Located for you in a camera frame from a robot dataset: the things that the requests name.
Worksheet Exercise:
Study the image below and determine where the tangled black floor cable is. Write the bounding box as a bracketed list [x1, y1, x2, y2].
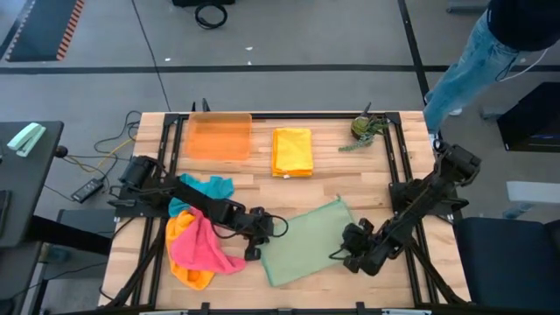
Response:
[94, 109, 142, 176]

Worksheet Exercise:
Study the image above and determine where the dark orange-edged floor mat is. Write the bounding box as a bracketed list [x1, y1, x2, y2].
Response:
[3, 0, 87, 62]

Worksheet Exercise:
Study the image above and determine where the pink microfiber towel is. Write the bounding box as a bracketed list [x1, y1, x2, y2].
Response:
[169, 206, 248, 276]

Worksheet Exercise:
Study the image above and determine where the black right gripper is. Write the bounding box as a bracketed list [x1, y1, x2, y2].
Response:
[341, 221, 395, 277]

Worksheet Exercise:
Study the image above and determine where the white plastic panel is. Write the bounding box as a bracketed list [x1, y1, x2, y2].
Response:
[506, 181, 560, 220]

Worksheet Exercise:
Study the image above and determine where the black cabinet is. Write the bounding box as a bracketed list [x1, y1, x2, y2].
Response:
[496, 81, 560, 153]

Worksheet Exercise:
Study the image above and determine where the light green microfiber towel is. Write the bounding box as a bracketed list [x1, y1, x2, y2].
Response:
[258, 196, 356, 288]

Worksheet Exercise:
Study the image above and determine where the coiled black cable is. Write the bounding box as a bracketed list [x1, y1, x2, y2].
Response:
[194, 2, 228, 31]

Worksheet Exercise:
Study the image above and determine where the teal microfiber towel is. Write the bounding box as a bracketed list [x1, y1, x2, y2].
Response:
[168, 173, 235, 219]

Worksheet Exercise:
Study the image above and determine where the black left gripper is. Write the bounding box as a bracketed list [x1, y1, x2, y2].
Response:
[239, 206, 275, 263]

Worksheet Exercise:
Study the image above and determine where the yellow floor cable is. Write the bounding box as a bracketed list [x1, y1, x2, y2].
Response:
[65, 137, 135, 174]

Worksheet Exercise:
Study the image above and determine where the orange translucent plastic bin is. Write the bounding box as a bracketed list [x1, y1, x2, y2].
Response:
[182, 112, 254, 161]

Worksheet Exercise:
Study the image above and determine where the dark blue chair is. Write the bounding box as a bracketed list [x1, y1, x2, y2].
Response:
[454, 217, 560, 312]

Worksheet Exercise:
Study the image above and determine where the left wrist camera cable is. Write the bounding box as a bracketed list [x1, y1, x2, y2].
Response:
[262, 213, 290, 240]

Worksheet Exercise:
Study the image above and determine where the orange microfiber towel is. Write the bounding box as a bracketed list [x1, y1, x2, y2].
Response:
[164, 209, 216, 291]
[270, 129, 314, 179]

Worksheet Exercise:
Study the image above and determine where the black power adapter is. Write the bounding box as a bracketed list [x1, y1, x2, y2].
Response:
[70, 178, 105, 204]

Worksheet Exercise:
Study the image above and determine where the mint green stapler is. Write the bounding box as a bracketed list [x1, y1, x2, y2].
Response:
[6, 122, 47, 158]

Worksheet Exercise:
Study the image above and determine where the long black floor cable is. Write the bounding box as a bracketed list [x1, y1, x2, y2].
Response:
[126, 0, 171, 113]

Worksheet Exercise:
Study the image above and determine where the white floor cable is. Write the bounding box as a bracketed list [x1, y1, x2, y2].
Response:
[498, 47, 550, 83]

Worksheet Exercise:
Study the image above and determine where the small potted succulent plant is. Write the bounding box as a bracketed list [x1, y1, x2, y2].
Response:
[338, 102, 390, 153]

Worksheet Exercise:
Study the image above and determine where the black side desk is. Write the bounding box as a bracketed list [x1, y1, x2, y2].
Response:
[0, 121, 65, 249]

